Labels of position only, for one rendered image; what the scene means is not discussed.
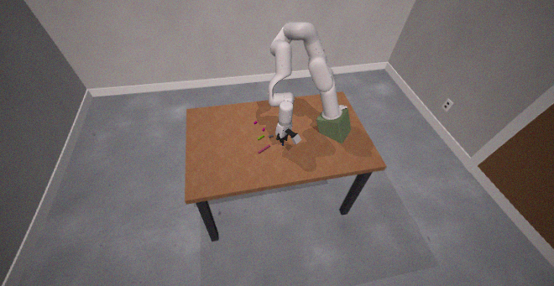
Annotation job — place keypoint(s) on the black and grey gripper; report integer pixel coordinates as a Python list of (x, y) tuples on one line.
[(281, 134)]

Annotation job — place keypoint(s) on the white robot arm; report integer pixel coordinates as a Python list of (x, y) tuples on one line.
[(321, 74)]

